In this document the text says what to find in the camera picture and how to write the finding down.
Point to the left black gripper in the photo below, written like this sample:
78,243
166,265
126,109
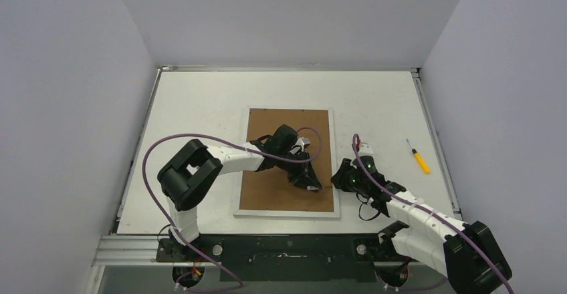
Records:
310,181

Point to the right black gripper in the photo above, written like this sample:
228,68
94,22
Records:
344,175

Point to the white picture frame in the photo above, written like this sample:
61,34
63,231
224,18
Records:
268,193

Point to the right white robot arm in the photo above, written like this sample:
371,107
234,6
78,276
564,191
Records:
467,255

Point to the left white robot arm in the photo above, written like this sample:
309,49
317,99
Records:
189,175

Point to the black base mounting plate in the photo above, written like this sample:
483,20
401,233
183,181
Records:
314,257

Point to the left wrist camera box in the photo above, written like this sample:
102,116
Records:
302,143

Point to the yellow handled screwdriver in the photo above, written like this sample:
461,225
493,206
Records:
417,156

